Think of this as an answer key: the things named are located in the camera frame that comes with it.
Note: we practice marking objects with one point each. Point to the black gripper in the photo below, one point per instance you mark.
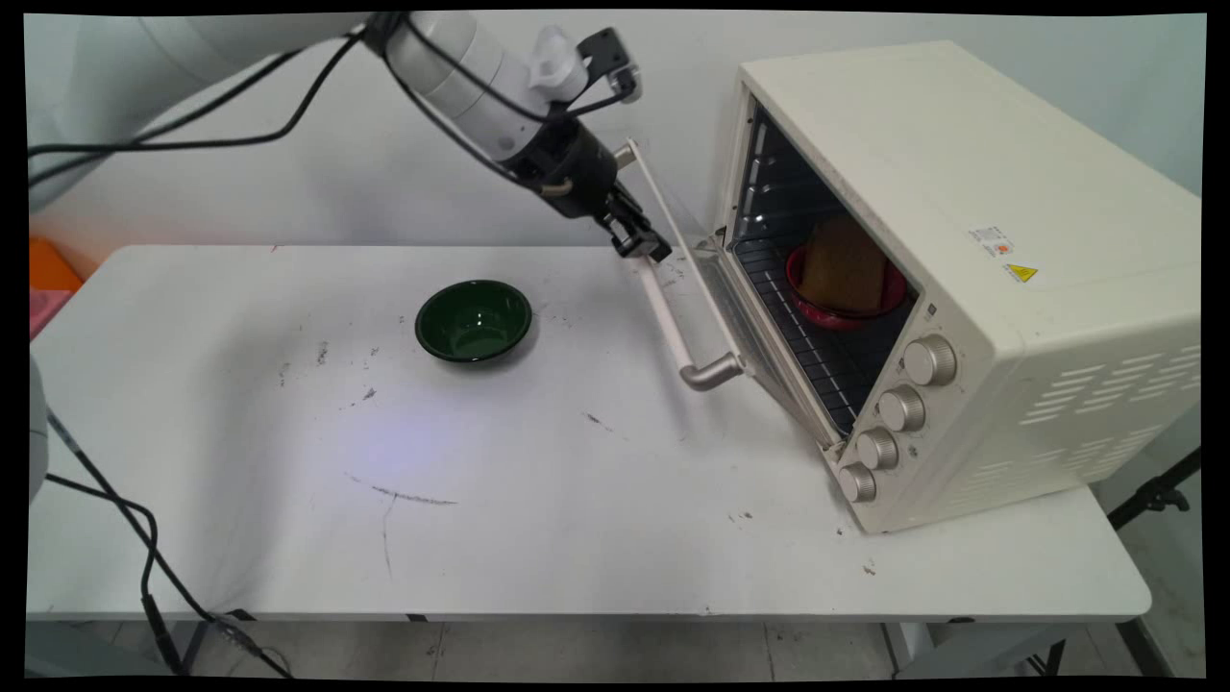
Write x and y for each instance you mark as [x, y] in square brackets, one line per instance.
[569, 165]

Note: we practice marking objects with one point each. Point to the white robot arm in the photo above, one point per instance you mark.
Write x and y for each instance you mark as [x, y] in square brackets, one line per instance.
[461, 67]

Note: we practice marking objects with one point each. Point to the dark green bowl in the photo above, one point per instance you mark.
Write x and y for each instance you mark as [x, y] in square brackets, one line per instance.
[473, 321]

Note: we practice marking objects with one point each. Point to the brown bread loaf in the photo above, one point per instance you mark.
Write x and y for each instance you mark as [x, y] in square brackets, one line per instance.
[844, 264]

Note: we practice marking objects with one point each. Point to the red bowl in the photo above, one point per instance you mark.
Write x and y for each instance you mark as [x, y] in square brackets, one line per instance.
[846, 306]

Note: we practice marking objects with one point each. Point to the silver oven knob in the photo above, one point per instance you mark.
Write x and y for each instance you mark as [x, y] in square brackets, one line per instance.
[877, 449]
[902, 408]
[929, 360]
[857, 482]

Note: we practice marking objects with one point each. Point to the white label sticker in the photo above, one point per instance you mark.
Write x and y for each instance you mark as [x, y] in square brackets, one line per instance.
[992, 238]

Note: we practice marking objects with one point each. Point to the yellow warning sticker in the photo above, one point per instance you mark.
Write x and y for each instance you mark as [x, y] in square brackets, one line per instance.
[1022, 273]

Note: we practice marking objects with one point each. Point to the cream toaster oven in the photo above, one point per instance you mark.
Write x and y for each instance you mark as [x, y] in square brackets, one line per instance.
[1047, 269]

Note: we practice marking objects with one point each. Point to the black tripod stand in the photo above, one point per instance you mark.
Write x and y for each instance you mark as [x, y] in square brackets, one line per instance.
[1153, 495]

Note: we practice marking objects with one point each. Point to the orange box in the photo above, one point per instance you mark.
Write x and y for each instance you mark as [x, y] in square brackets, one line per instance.
[48, 264]

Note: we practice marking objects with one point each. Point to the pink box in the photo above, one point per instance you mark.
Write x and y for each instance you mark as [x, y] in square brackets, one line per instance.
[43, 308]

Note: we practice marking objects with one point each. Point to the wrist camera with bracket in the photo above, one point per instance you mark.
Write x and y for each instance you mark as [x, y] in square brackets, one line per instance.
[607, 60]

